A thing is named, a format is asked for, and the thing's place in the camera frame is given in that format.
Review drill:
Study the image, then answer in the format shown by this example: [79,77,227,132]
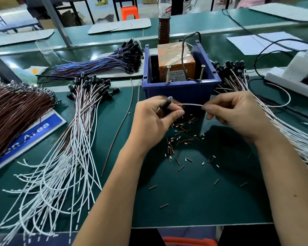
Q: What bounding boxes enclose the person's right hand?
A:
[201,91,272,144]

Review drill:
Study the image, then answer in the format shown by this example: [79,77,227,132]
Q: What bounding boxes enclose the person's left hand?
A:
[123,96,186,158]

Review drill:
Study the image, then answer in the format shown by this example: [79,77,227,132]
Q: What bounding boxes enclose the white wire with black connector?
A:
[157,96,204,118]

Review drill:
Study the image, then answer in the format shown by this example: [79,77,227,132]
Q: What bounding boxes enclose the person's right forearm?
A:
[254,131,308,246]

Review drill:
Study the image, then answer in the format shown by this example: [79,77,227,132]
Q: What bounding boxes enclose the person's left forearm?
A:
[72,142,147,246]

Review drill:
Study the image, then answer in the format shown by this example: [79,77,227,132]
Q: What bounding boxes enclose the blue plastic bin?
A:
[142,39,222,105]

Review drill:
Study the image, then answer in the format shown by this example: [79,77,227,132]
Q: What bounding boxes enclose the orange transformer block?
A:
[158,42,196,82]

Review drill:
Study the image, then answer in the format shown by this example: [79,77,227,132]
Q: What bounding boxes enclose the white paper sheet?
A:
[226,31,308,56]

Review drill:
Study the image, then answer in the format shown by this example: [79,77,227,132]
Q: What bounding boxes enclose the white power strip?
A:
[264,66,308,101]

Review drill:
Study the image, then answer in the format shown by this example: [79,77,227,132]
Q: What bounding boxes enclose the plastic bottle with brown liquid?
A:
[158,0,172,45]

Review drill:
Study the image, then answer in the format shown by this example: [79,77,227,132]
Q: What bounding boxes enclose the white power adapter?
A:
[282,46,308,82]

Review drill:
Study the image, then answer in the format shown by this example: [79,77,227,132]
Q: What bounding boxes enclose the grey cardboard sheet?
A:
[249,2,308,22]
[88,18,152,35]
[0,29,55,48]

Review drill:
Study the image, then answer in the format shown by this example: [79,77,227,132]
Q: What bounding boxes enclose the orange plastic stool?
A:
[121,5,140,21]

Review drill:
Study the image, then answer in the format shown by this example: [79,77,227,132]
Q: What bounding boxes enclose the orange plastic seat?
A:
[163,237,217,246]

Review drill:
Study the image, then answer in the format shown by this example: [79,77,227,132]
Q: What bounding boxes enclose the blue white sign board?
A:
[0,109,67,176]

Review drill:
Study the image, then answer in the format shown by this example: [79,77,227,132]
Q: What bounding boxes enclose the brown cardboard box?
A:
[38,10,85,30]

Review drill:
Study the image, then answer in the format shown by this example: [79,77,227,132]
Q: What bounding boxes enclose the white plastic packet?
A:
[13,66,49,83]

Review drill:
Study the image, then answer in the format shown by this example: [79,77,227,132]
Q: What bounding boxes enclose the blue metal cart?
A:
[0,2,44,33]

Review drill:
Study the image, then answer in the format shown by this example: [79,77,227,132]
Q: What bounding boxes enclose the scattered wire insulation bits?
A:
[148,114,249,210]

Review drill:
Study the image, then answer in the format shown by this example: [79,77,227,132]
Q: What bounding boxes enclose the single brown wire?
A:
[101,79,134,177]

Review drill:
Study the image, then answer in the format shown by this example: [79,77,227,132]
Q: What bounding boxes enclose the black transformer cable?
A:
[181,32,202,81]

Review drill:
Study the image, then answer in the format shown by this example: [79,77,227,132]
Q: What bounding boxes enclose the looped black cable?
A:
[254,38,308,78]

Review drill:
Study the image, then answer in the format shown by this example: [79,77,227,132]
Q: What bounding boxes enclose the thin white cable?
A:
[252,82,292,108]

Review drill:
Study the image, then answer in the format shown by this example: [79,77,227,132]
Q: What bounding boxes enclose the long black cable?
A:
[222,9,308,47]

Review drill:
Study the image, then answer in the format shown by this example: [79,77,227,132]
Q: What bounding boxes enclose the bundle of blue purple wires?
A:
[47,38,145,81]

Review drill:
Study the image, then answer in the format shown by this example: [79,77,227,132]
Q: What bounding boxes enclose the pile of white brown wires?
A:
[0,73,120,245]

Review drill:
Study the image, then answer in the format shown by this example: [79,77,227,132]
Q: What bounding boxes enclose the heap of white capped wires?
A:
[212,60,308,182]

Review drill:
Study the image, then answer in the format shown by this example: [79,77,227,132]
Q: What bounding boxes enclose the grey metal post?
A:
[38,0,73,47]

